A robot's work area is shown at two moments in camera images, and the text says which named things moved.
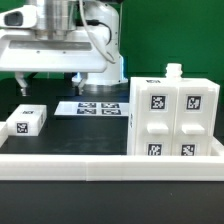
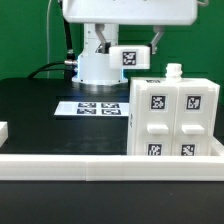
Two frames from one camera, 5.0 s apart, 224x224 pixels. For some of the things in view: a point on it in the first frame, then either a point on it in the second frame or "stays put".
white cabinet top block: [27, 120] -> [129, 57]
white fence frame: [111, 167] stays put
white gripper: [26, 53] -> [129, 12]
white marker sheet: [93, 108] stays put
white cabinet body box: [172, 115] stays put
